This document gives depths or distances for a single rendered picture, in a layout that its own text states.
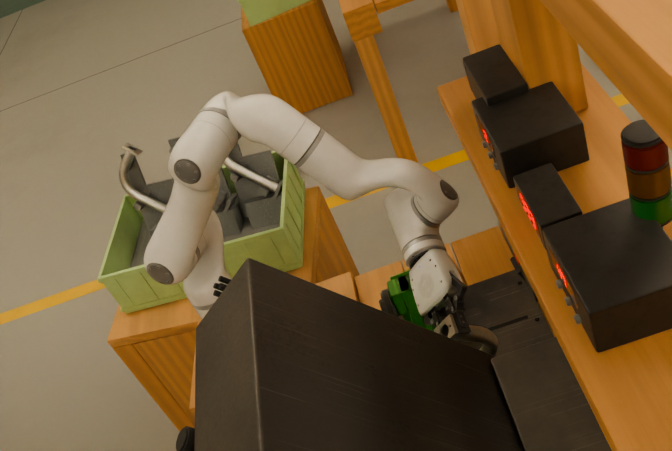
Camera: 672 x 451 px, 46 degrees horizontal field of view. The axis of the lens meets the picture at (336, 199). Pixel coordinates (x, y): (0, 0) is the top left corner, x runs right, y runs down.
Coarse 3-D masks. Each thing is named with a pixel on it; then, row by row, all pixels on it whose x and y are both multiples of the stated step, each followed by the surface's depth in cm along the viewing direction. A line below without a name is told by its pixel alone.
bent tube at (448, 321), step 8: (448, 320) 143; (440, 328) 145; (448, 328) 143; (456, 328) 142; (472, 328) 145; (480, 328) 146; (448, 336) 142; (456, 336) 143; (464, 336) 144; (472, 336) 145; (480, 336) 146; (488, 336) 147; (488, 344) 148; (496, 344) 150; (488, 352) 151; (496, 352) 152
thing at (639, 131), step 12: (624, 132) 92; (636, 132) 92; (648, 132) 91; (624, 144) 92; (636, 144) 91; (648, 144) 90; (660, 144) 90; (624, 156) 94; (636, 156) 91; (648, 156) 91; (660, 156) 91; (636, 168) 93; (648, 168) 92; (660, 168) 92
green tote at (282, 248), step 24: (288, 168) 255; (288, 192) 248; (120, 216) 265; (288, 216) 240; (120, 240) 261; (240, 240) 233; (264, 240) 233; (288, 240) 234; (120, 264) 256; (240, 264) 239; (288, 264) 239; (120, 288) 244; (144, 288) 245; (168, 288) 245
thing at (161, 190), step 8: (136, 160) 256; (136, 168) 257; (136, 176) 258; (136, 184) 259; (144, 184) 258; (152, 184) 258; (160, 184) 257; (168, 184) 257; (152, 192) 259; (160, 192) 258; (168, 192) 258; (160, 200) 259; (168, 200) 259; (144, 208) 262; (152, 208) 261; (144, 216) 263; (152, 216) 262; (160, 216) 262; (152, 224) 264; (152, 232) 258
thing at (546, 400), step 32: (512, 352) 135; (544, 352) 133; (512, 384) 131; (544, 384) 129; (576, 384) 127; (512, 416) 126; (544, 416) 124; (576, 416) 122; (544, 448) 120; (576, 448) 119; (608, 448) 117
